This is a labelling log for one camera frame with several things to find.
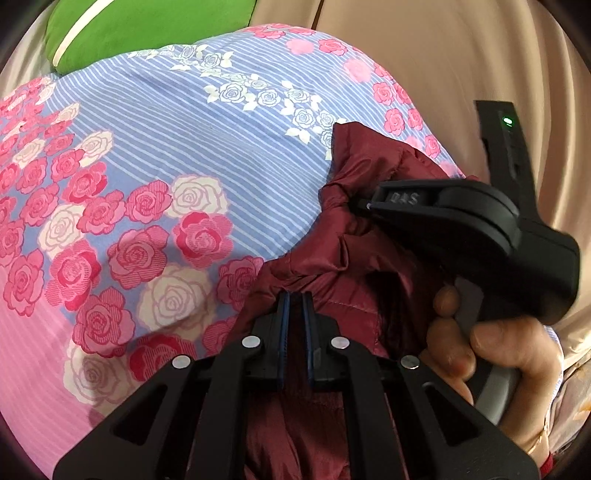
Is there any green pillow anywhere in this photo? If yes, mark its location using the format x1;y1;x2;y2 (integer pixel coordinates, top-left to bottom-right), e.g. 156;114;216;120
46;0;259;75

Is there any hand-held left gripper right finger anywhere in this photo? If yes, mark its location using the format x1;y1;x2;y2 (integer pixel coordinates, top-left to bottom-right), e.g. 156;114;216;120
302;293;541;480

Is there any person's right hand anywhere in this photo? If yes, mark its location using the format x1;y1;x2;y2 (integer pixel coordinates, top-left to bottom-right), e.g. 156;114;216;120
425;284;563;444

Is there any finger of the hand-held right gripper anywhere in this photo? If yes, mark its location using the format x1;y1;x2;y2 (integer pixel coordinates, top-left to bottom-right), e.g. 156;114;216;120
353;180;444;223

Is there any maroon quilted jacket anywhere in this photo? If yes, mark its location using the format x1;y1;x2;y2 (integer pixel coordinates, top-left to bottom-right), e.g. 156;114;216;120
245;121;481;480

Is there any person's right forearm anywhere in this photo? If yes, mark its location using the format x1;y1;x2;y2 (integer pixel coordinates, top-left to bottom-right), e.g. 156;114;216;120
503;401;566;478

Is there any floral pink blue blanket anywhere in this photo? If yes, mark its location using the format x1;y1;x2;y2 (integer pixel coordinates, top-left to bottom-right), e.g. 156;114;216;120
0;23;467;476

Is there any beige cloth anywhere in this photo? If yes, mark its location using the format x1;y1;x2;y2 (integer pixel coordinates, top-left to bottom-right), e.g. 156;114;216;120
0;0;591;333

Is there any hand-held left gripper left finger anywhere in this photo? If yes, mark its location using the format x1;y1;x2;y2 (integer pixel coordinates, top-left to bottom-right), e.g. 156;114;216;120
52;292;291;480

